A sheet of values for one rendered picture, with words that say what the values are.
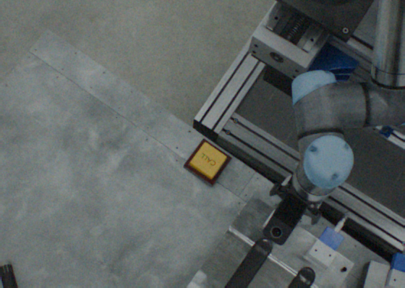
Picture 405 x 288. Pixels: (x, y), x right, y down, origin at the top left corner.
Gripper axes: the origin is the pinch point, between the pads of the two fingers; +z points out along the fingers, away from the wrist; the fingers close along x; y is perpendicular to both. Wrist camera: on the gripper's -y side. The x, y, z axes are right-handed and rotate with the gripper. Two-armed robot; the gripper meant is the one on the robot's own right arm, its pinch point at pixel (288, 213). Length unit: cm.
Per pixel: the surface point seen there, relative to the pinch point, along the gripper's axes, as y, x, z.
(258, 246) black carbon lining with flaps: -6.5, 0.9, 12.4
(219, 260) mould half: -13.6, 6.0, 12.6
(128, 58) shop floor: 39, 72, 101
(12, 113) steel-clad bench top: -12, 64, 21
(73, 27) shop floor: 37, 95, 101
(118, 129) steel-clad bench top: -1.0, 41.9, 21.0
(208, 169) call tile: 2.3, 19.4, 17.3
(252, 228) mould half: -4.2, 4.2, 12.0
